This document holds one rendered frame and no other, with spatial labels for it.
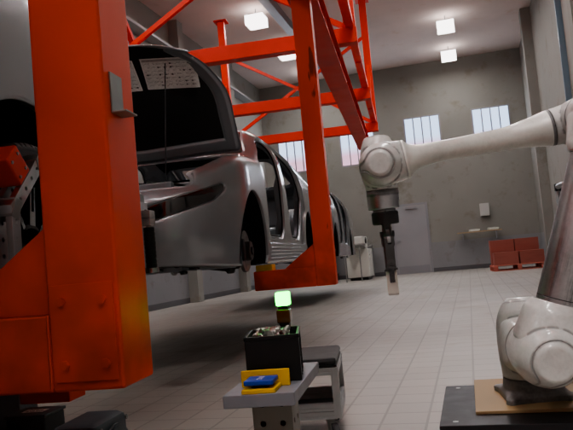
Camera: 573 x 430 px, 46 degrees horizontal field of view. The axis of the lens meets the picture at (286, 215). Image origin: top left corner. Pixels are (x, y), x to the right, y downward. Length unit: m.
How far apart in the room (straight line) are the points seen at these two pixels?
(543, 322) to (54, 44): 1.28
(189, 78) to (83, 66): 3.87
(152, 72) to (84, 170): 3.94
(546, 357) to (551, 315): 0.11
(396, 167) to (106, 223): 0.72
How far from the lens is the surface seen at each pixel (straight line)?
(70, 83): 1.52
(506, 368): 2.00
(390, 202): 1.89
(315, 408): 2.86
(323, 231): 5.55
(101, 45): 1.52
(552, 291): 1.78
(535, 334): 1.74
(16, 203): 1.95
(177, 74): 5.36
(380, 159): 1.69
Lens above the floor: 0.75
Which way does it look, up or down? 4 degrees up
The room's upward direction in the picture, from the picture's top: 5 degrees counter-clockwise
